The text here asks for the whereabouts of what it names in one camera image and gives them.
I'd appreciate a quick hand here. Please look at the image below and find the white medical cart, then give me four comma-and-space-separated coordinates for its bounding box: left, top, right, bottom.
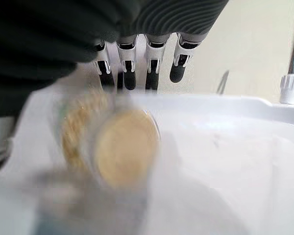
0, 92, 294, 235

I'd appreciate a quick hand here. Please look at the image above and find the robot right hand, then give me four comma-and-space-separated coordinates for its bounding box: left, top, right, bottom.
0, 0, 230, 174

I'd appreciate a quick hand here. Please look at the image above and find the metal pole white knob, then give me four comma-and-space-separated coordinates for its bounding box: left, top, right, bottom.
280, 0, 294, 105

